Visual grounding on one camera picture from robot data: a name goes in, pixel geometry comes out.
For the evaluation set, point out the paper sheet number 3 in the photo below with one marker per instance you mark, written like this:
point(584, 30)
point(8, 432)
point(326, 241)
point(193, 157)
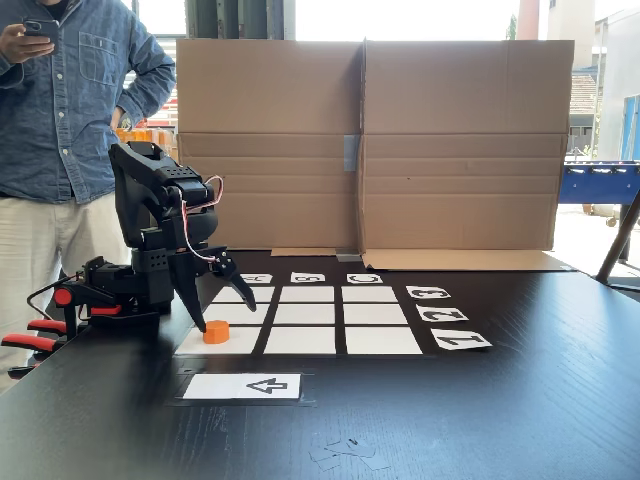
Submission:
point(428, 292)

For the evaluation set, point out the dark slanted metal leg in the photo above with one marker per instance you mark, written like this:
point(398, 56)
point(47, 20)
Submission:
point(617, 240)

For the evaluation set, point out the round orange token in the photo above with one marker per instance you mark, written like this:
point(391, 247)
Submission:
point(217, 334)

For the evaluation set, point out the paper sheet letter C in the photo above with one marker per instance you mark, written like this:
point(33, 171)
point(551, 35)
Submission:
point(364, 278)

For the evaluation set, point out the white arrow paper sheet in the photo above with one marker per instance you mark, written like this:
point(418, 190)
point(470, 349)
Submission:
point(225, 386)

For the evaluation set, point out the red black clamp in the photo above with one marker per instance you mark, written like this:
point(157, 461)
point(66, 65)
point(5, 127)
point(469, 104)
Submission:
point(30, 343)

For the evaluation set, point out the orange white carton pack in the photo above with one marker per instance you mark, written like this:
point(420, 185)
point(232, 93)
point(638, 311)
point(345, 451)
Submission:
point(150, 136)

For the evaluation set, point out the person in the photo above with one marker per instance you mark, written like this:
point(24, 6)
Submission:
point(50, 125)

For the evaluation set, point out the dark smartphone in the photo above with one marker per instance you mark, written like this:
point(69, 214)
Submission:
point(42, 27)

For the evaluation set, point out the person's right hand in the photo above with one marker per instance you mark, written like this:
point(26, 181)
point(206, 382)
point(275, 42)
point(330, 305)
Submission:
point(20, 50)

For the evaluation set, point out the white nine-square grid sheet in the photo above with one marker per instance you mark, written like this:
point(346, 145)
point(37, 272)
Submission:
point(305, 340)

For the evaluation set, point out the paper sheet number 2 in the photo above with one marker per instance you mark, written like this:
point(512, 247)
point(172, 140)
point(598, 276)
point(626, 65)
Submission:
point(441, 314)

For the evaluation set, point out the large brown cardboard box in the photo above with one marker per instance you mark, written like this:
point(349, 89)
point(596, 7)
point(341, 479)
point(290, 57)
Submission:
point(450, 100)

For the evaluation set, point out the paper sheet letter A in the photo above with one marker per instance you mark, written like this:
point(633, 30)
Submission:
point(260, 278)

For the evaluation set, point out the person's left hand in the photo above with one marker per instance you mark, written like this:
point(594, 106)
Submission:
point(118, 119)

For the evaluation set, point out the grey duct tape strip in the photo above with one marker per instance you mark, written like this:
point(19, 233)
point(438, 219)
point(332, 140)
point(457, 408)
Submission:
point(351, 152)
point(348, 257)

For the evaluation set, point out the blue foosball table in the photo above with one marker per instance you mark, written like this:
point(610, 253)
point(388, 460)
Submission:
point(600, 182)

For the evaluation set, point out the clear tape scraps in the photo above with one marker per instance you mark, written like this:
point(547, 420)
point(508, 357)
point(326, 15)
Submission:
point(350, 450)

